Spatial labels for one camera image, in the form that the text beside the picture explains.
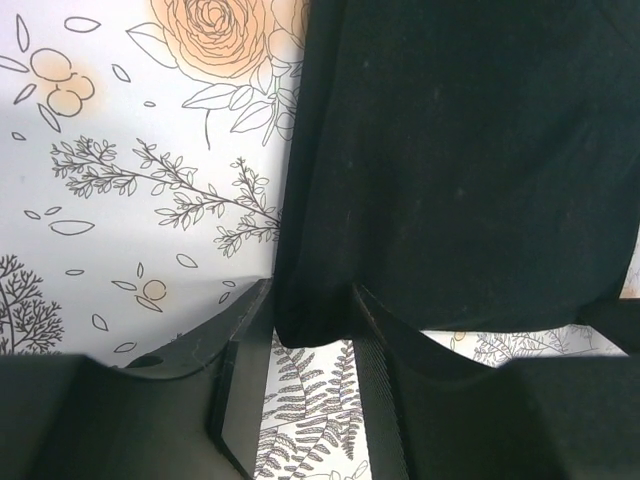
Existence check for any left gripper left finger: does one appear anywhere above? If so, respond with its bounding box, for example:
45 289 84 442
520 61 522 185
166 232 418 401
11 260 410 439
123 279 273 479

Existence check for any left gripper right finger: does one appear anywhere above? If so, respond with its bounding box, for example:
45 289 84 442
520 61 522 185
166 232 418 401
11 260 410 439
351 285 500 479

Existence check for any black t shirt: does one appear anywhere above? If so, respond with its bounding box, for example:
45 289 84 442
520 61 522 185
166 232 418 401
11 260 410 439
274 1 639 348

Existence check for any floral table mat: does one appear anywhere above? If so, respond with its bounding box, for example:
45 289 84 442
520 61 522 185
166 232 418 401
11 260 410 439
1 1 639 479

